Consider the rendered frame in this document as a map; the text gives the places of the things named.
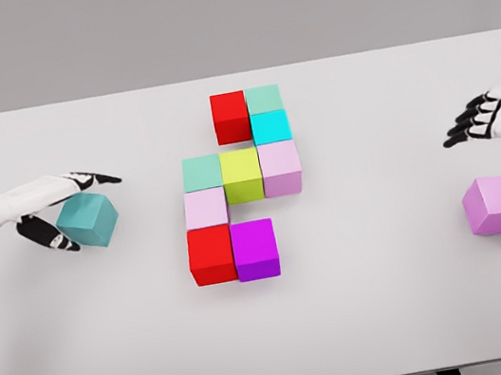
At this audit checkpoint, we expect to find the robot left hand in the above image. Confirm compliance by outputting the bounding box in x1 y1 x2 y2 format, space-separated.
3 162 134 262

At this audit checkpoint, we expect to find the cyan cube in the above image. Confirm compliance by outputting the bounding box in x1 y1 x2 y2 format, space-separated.
248 108 294 147

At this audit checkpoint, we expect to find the yellow-green cube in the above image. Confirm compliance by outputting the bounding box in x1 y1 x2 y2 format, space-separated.
217 146 267 207

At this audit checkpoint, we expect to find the teal cube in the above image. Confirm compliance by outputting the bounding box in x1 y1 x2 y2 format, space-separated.
51 187 124 254

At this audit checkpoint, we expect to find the magenta cube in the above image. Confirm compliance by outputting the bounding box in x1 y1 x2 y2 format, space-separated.
228 216 283 284

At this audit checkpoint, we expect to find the pink cube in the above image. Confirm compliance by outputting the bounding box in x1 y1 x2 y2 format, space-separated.
255 139 306 199
458 174 501 240
179 185 232 233

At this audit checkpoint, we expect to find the mint green cube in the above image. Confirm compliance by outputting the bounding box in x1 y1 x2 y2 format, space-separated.
243 83 286 118
178 152 226 194

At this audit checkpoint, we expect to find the red cube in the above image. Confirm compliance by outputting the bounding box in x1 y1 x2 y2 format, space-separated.
209 89 254 147
184 223 240 289

